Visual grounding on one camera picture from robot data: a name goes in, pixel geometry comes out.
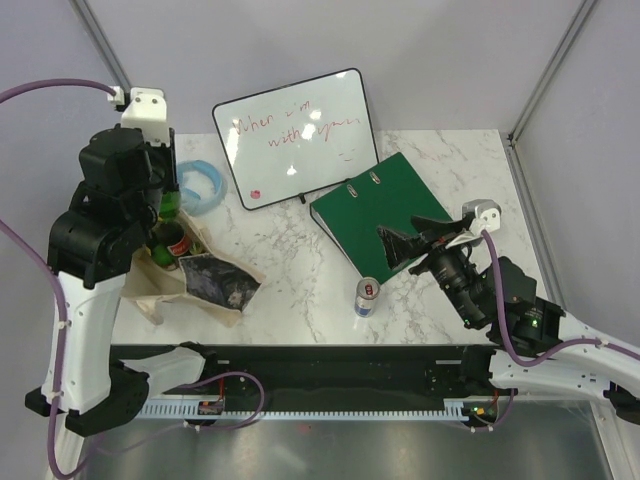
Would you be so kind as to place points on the aluminium frame post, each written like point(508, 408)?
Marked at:
point(100, 41)
point(560, 54)

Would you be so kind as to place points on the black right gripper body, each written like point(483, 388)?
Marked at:
point(452, 272)

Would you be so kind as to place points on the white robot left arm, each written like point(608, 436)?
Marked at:
point(111, 216)

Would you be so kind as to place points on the small white whiteboard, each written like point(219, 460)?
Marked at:
point(293, 140)

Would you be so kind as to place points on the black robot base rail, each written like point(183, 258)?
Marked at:
point(347, 377)

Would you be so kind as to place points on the green Perrier bottle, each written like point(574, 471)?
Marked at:
point(162, 257)
point(196, 248)
point(170, 206)

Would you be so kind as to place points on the white slotted cable duct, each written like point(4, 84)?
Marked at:
point(201, 409)

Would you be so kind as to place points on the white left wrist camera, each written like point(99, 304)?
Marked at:
point(145, 109)

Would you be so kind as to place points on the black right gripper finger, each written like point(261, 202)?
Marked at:
point(399, 247)
point(433, 230)

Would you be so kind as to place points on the beige canvas tote bag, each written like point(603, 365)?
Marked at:
point(214, 282)

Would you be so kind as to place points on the green ring binder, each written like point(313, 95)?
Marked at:
point(387, 195)

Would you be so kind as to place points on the left aluminium frame post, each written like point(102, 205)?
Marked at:
point(100, 41)

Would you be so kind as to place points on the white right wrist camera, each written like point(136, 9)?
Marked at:
point(477, 216)

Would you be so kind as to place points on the cola bottle red cap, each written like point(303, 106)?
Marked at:
point(174, 238)

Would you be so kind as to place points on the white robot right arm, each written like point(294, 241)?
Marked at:
point(533, 344)

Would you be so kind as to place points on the right aluminium frame post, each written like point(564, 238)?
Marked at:
point(560, 54)

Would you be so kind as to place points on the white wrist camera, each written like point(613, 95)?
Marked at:
point(145, 109)
point(477, 216)

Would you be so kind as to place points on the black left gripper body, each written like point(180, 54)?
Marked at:
point(164, 163)

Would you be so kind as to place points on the silver blue energy drink can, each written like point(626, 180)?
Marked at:
point(367, 293)

